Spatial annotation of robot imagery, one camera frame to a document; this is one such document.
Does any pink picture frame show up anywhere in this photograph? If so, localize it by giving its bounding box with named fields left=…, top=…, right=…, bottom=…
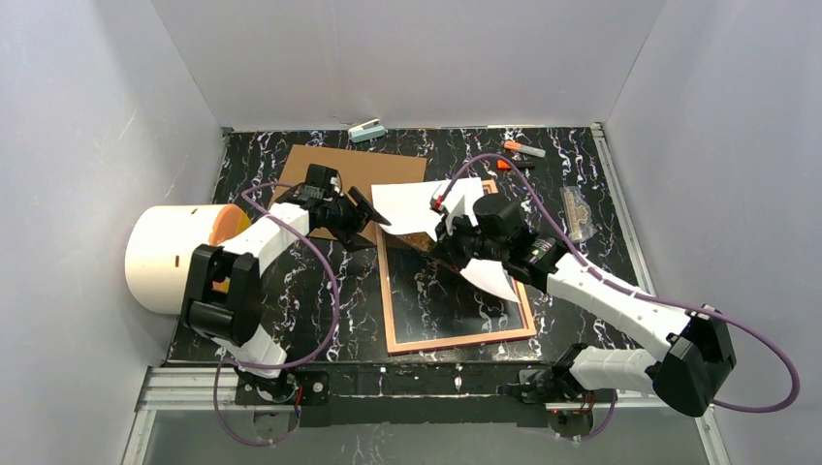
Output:
left=374, top=178, right=538, bottom=357

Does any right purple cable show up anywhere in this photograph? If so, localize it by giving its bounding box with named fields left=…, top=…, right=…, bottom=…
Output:
left=431, top=153, right=802, bottom=444

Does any light blue stapler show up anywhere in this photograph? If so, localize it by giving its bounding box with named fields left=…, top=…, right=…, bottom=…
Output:
left=347, top=118, right=387, bottom=143

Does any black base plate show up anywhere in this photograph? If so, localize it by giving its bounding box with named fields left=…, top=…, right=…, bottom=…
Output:
left=234, top=360, right=619, bottom=430

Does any clear plastic packet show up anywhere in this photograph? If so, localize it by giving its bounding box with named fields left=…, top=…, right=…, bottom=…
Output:
left=560, top=186, right=597, bottom=243

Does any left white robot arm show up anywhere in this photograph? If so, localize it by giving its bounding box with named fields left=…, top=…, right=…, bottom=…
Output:
left=180, top=164, right=390, bottom=380

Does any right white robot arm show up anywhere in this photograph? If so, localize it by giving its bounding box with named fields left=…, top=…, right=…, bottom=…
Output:
left=430, top=194, right=736, bottom=418

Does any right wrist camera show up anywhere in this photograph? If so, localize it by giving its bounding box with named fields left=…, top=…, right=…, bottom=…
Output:
left=430, top=191, right=476, bottom=242

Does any orange grey marker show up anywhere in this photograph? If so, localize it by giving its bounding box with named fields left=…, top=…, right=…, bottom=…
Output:
left=503, top=140, right=546, bottom=158

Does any brown cardboard backing board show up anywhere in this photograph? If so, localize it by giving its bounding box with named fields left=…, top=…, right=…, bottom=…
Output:
left=269, top=145, right=427, bottom=248

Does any landscape photo print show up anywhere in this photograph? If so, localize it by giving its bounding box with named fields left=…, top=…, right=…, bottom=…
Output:
left=371, top=180, right=519, bottom=301

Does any white cylinder container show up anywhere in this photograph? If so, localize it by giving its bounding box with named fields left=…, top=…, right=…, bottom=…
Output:
left=124, top=204, right=251, bottom=316

